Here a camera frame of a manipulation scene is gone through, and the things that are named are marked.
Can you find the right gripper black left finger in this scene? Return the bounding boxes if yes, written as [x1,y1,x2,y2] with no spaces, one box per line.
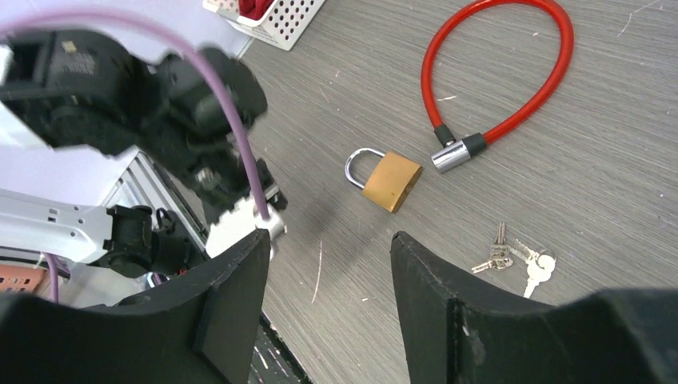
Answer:
[1,230,270,383]

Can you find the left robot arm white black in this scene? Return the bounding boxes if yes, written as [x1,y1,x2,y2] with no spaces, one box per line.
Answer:
[1,30,287,278]

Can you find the red cable lock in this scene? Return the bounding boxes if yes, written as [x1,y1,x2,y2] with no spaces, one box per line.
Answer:
[420,0,575,173]

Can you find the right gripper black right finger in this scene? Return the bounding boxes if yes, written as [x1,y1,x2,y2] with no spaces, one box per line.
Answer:
[390,231,677,383]

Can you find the brass padlock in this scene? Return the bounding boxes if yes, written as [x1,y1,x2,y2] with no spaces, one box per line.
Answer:
[345,147,424,214]

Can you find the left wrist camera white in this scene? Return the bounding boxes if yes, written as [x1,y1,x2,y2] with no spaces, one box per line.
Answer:
[205,197,287,260]

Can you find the white plastic basket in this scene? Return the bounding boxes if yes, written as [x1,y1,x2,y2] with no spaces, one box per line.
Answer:
[202,0,325,51]

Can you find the red cloth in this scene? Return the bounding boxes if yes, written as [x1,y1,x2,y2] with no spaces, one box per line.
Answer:
[238,0,274,20]

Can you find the small silver key bunch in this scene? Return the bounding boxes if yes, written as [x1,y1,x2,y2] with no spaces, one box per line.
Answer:
[471,222,556,298]

